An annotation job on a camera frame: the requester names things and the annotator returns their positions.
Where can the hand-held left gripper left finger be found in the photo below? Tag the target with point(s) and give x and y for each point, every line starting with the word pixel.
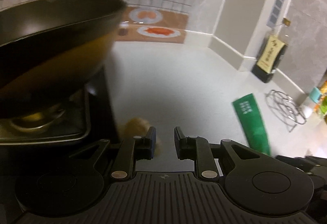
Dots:
pixel 152 140

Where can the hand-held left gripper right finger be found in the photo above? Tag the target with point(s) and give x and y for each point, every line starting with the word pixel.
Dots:
pixel 178 141

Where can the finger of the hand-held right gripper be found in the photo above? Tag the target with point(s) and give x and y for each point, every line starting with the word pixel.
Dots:
pixel 291 162

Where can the garlic bulb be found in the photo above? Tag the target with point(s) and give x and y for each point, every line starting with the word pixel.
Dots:
pixel 135 124

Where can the small green packet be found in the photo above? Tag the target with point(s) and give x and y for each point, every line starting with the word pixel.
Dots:
pixel 251 124

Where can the black gas stove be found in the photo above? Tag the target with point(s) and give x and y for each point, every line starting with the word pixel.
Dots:
pixel 109 111

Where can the metal steamer rack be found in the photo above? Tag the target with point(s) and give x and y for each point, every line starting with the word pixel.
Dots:
pixel 286 109

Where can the salt shaker with teal lid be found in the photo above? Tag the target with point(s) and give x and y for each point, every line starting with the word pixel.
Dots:
pixel 310 106

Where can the orange squeeze bottle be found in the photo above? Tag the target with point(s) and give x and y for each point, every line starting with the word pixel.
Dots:
pixel 324 87

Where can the dark soy sauce bottle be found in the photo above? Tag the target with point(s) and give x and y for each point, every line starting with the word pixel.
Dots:
pixel 270 58

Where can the black wok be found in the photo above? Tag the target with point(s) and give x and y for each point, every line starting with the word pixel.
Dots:
pixel 56 42

